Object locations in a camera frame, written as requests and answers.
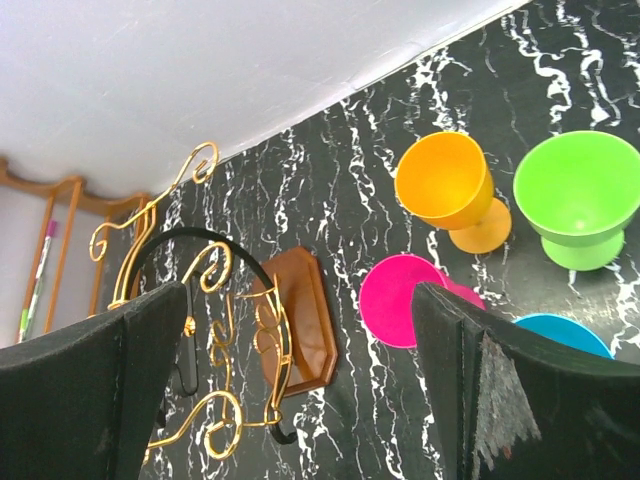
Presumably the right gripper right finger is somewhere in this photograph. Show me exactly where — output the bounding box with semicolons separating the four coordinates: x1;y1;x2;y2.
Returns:
411;283;639;479

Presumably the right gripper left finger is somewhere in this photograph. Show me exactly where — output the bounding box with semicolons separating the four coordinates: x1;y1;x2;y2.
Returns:
1;282;187;479

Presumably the blue wine glass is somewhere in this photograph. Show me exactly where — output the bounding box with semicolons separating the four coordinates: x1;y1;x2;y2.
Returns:
513;313;614;359

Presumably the pink wine glass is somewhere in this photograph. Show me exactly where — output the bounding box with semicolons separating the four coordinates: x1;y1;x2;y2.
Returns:
359;253;486;349

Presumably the green wine glass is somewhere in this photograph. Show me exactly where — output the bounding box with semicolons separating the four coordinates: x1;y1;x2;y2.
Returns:
513;130;639;271

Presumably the orange wine glass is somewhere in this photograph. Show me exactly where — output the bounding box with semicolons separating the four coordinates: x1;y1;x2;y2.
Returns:
394;132;512;254

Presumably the orange wooden rack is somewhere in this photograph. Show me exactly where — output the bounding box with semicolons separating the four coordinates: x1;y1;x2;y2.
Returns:
1;158;150;333

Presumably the green capped marker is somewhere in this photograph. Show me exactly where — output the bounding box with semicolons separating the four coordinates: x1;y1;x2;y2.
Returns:
18;308;30;343

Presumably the pink capped marker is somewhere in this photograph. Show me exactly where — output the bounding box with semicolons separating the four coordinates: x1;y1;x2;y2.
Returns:
25;220;58;322

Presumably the gold wire wine glass rack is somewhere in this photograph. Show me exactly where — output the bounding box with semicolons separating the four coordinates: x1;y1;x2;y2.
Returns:
88;141;339;466

